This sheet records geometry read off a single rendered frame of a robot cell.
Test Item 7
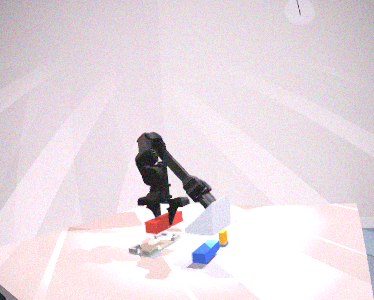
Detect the yellow rectangular block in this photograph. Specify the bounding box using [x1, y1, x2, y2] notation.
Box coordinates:
[218, 229, 227, 244]

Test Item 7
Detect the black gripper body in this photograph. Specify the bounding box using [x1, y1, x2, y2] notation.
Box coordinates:
[137, 182, 190, 208]

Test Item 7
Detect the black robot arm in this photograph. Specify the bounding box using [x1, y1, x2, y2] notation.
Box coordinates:
[135, 132, 217, 209]

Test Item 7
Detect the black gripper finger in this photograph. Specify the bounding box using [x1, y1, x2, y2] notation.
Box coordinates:
[166, 207, 178, 225]
[146, 204, 161, 217]

